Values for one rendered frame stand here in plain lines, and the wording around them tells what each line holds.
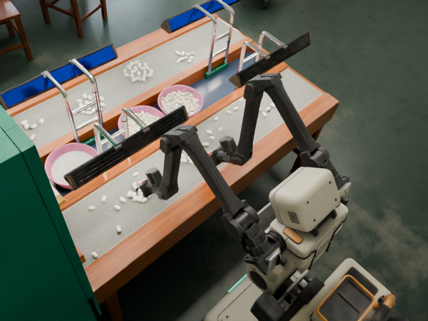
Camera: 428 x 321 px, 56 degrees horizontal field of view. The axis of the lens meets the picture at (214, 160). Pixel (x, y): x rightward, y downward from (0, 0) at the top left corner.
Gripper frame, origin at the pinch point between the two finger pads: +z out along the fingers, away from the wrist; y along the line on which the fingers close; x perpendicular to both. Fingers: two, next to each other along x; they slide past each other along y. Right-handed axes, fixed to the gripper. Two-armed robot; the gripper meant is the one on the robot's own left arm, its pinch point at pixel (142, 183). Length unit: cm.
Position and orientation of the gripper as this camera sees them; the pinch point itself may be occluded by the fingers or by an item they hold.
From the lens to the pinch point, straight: 197.6
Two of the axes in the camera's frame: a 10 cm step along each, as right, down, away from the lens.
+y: -7.1, 5.1, -4.8
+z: -6.0, -0.8, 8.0
